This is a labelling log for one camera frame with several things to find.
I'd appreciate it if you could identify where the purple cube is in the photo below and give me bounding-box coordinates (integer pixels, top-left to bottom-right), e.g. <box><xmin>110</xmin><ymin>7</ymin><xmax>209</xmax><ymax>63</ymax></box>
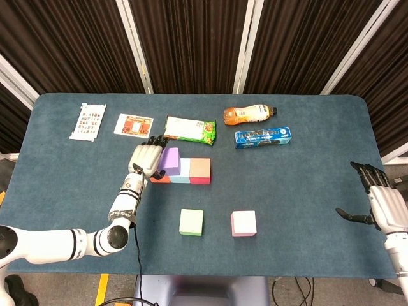
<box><xmin>158</xmin><ymin>147</ymin><xmax>182</xmax><ymax>176</ymax></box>

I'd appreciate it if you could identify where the black box with label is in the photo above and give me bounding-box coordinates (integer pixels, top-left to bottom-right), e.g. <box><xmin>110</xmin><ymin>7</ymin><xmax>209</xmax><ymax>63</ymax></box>
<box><xmin>390</xmin><ymin>177</ymin><xmax>408</xmax><ymax>203</ymax></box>

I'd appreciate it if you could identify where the red cube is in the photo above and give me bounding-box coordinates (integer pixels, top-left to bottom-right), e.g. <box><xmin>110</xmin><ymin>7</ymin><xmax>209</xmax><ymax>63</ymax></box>
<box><xmin>189</xmin><ymin>157</ymin><xmax>212</xmax><ymax>185</ymax></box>

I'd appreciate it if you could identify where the blue cookie box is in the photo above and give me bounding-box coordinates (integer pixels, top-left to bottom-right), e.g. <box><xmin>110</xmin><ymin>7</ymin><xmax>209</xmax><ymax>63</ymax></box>
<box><xmin>234</xmin><ymin>126</ymin><xmax>293</xmax><ymax>150</ymax></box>

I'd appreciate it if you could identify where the grey robot torso base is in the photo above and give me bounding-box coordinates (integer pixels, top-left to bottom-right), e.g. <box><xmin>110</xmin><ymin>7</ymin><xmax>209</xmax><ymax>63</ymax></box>
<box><xmin>132</xmin><ymin>274</ymin><xmax>272</xmax><ymax>306</ymax></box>

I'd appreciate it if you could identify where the blue-grey table mat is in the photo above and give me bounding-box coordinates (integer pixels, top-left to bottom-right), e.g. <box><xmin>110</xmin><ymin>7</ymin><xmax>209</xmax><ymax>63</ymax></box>
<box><xmin>0</xmin><ymin>92</ymin><xmax>397</xmax><ymax>280</ymax></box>

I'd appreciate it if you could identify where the white partition frame post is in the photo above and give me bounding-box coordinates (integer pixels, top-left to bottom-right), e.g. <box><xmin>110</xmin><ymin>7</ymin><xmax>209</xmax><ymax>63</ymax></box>
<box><xmin>0</xmin><ymin>54</ymin><xmax>41</xmax><ymax>111</ymax></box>
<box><xmin>232</xmin><ymin>0</ymin><xmax>266</xmax><ymax>95</ymax></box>
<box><xmin>320</xmin><ymin>0</ymin><xmax>392</xmax><ymax>96</ymax></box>
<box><xmin>115</xmin><ymin>0</ymin><xmax>154</xmax><ymax>95</ymax></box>
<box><xmin>381</xmin><ymin>148</ymin><xmax>408</xmax><ymax>165</ymax></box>

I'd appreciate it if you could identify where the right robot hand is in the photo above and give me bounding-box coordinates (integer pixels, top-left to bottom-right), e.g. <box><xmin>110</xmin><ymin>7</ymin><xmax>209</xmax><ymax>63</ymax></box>
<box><xmin>335</xmin><ymin>161</ymin><xmax>408</xmax><ymax>233</ymax></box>

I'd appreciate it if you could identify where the dark brown ribbed partition panel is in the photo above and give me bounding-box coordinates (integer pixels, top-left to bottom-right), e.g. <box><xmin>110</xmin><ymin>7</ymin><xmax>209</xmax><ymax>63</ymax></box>
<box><xmin>331</xmin><ymin>0</ymin><xmax>408</xmax><ymax>159</ymax></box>
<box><xmin>244</xmin><ymin>0</ymin><xmax>383</xmax><ymax>95</ymax></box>
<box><xmin>129</xmin><ymin>0</ymin><xmax>250</xmax><ymax>95</ymax></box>
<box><xmin>0</xmin><ymin>82</ymin><xmax>33</xmax><ymax>154</ymax></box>
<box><xmin>0</xmin><ymin>0</ymin><xmax>146</xmax><ymax>95</ymax></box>

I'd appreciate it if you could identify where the black shoe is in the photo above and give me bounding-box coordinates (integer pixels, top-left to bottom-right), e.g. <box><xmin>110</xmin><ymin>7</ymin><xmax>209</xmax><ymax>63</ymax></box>
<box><xmin>4</xmin><ymin>274</ymin><xmax>39</xmax><ymax>306</ymax></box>

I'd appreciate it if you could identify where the white sheet with red prints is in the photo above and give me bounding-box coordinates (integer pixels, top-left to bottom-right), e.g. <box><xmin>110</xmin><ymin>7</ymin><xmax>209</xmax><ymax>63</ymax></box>
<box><xmin>69</xmin><ymin>102</ymin><xmax>108</xmax><ymax>142</ymax></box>

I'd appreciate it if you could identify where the black floor cable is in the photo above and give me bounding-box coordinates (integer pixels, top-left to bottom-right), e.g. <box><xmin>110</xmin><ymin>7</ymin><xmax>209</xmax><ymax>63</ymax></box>
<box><xmin>270</xmin><ymin>276</ymin><xmax>316</xmax><ymax>306</ymax></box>

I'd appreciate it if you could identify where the orange drink bottle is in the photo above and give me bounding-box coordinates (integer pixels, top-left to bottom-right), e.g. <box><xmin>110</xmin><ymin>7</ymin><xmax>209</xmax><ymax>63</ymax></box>
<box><xmin>223</xmin><ymin>104</ymin><xmax>279</xmax><ymax>126</ymax></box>

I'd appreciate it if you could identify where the pink cube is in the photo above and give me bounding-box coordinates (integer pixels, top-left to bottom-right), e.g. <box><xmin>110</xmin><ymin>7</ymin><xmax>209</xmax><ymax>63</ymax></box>
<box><xmin>231</xmin><ymin>210</ymin><xmax>258</xmax><ymax>238</ymax></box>

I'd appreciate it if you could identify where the green cube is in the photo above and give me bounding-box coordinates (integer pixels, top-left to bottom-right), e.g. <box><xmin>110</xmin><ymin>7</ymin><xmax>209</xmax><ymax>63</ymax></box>
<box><xmin>178</xmin><ymin>208</ymin><xmax>205</xmax><ymax>237</ymax></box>

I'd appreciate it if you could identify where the green and white snack packet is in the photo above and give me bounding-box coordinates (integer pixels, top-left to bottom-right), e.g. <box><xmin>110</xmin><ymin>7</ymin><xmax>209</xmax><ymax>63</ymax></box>
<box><xmin>163</xmin><ymin>115</ymin><xmax>217</xmax><ymax>147</ymax></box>

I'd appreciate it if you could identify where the light blue cube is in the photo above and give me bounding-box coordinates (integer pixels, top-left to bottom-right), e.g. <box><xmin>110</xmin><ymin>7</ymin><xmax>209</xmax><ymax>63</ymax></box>
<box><xmin>170</xmin><ymin>157</ymin><xmax>192</xmax><ymax>185</ymax></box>

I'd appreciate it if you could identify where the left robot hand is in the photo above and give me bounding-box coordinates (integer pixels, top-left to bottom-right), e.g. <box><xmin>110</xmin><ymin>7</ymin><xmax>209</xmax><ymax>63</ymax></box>
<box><xmin>127</xmin><ymin>135</ymin><xmax>170</xmax><ymax>180</ymax></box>

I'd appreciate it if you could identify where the white card with red picture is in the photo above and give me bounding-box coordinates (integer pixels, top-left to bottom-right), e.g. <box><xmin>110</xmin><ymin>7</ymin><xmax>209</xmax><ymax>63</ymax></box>
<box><xmin>113</xmin><ymin>113</ymin><xmax>155</xmax><ymax>140</ymax></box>

